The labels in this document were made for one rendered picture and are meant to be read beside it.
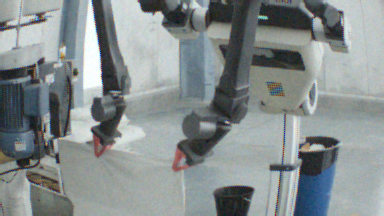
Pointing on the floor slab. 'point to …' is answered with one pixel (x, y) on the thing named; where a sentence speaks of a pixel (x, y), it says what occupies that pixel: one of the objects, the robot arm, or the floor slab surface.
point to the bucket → (233, 200)
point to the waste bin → (316, 175)
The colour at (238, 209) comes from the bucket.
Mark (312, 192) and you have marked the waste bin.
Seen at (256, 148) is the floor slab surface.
